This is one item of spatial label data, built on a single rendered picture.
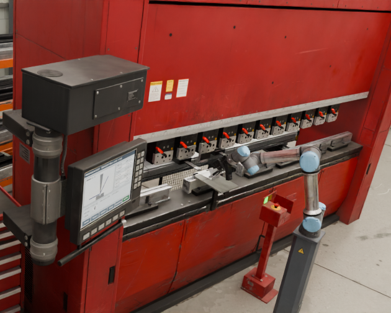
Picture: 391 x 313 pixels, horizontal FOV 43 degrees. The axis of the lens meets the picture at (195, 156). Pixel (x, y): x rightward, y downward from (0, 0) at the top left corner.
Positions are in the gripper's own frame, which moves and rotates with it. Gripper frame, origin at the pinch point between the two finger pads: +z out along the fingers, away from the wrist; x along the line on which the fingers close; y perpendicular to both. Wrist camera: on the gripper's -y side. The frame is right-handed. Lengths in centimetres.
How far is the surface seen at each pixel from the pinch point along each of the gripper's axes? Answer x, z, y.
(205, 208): 8.1, 13.5, -16.7
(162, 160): 44.1, -7.6, 20.4
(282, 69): -63, -54, 44
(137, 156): 108, -58, 13
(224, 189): 7.1, -8.9, -12.3
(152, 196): 45.8, 13.8, 5.1
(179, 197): 22.5, 16.2, -1.9
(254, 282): -36, 48, -83
